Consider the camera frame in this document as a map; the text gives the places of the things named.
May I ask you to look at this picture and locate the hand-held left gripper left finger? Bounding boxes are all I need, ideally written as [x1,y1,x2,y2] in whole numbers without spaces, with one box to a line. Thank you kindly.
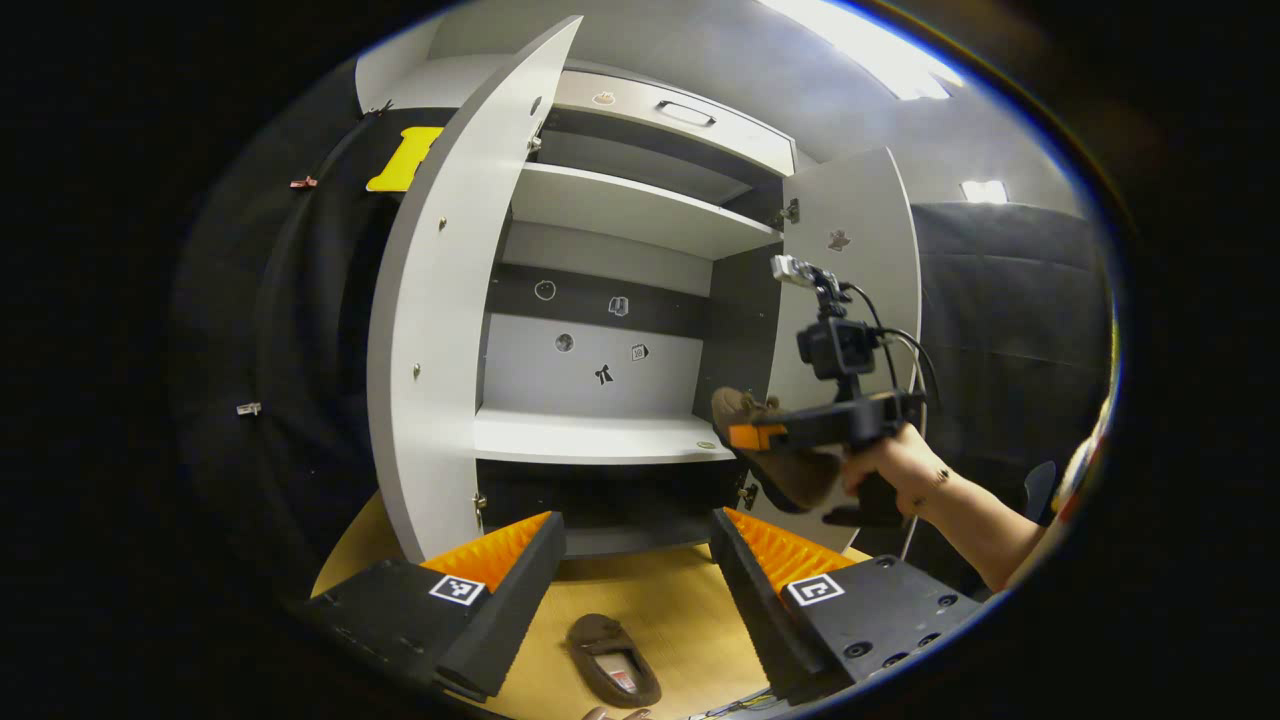
[295,512,568,701]

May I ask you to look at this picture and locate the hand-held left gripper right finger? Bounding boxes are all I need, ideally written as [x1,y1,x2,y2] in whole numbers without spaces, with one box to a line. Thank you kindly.
[710,507,986,704]

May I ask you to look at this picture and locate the brown fuzzy shoe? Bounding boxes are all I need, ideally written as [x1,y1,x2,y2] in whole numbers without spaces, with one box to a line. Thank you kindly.
[711,387,843,514]
[567,614,663,709]

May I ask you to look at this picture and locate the white cabinet door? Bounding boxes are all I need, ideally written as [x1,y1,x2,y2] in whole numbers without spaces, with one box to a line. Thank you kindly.
[750,148,923,556]
[367,15,584,564]

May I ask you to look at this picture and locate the white shoe cabinet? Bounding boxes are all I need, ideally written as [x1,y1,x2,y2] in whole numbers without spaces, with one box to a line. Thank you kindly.
[365,15,926,566]

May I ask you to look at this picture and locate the white cabinet shelf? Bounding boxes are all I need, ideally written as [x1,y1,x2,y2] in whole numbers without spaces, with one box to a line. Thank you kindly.
[473,405,741,466]
[510,162,783,261]

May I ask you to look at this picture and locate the white cabinet drawer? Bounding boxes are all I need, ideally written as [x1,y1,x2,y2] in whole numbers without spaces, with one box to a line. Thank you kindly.
[553,70,798,178]

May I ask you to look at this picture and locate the dark blue object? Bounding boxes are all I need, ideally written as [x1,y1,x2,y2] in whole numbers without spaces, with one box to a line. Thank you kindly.
[1022,460,1058,526]

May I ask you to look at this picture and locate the person's patterned clothing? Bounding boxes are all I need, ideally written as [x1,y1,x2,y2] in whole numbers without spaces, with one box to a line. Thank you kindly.
[1050,395,1119,541]

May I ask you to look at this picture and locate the large ceiling light panel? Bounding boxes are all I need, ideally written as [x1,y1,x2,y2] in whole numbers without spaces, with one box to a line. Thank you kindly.
[755,0,966,101]

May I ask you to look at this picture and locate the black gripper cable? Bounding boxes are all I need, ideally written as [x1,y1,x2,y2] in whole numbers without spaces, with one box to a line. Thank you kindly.
[845,283,941,411]

